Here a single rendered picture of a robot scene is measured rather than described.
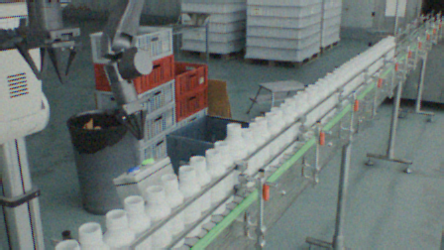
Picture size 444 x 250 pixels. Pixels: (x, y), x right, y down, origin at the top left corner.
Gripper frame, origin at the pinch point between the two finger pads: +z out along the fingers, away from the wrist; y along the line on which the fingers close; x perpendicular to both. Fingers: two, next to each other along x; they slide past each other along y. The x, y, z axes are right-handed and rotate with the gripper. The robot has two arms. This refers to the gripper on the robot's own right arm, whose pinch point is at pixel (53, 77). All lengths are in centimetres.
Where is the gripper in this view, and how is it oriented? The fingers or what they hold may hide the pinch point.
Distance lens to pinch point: 92.1
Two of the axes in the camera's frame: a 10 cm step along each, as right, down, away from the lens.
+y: 8.7, 1.6, -4.7
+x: 4.9, -2.8, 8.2
